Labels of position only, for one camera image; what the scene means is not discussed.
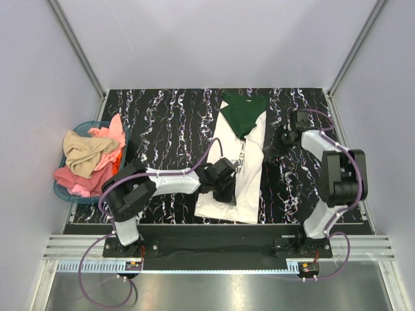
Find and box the pink t-shirt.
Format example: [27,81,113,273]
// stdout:
[53,113,127,198]

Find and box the cream and green t-shirt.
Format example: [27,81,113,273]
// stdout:
[195,90,268,224]

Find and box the right aluminium frame post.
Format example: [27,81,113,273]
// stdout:
[327,0,389,97]

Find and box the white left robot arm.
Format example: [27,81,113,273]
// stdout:
[99,157,236,257]

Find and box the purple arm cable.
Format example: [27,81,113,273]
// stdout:
[268,109,362,281]
[79,137,224,307]

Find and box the aluminium frame post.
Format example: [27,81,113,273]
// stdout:
[46,0,106,99]
[327,0,389,97]

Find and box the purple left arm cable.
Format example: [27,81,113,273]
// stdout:
[79,137,224,307]

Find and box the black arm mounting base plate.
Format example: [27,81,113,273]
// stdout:
[63,223,374,271]

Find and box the left aluminium frame post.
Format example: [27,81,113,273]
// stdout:
[46,0,106,99]

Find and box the orange garment in basket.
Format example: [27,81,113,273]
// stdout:
[112,151,123,176]

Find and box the beige t-shirt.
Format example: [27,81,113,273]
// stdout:
[63,130,119,179]

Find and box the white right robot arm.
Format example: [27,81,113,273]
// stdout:
[272,109,368,258]

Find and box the grey slotted cable duct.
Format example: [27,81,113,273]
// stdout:
[57,260,300,275]

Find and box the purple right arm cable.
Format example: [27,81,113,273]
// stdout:
[268,109,362,281]

